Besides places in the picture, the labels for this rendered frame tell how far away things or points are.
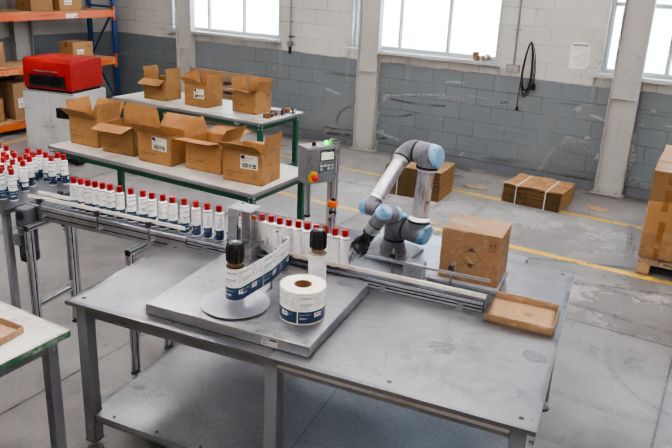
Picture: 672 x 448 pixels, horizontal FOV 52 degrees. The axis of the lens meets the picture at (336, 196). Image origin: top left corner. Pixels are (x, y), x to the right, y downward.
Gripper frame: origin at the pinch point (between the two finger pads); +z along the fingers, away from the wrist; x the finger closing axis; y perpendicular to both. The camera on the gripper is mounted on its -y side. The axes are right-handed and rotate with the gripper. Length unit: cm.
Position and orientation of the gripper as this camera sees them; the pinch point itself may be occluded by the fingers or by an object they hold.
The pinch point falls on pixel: (351, 258)
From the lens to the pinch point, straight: 347.0
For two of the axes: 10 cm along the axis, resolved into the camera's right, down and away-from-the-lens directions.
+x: 7.7, 6.1, -1.6
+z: -4.9, 7.4, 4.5
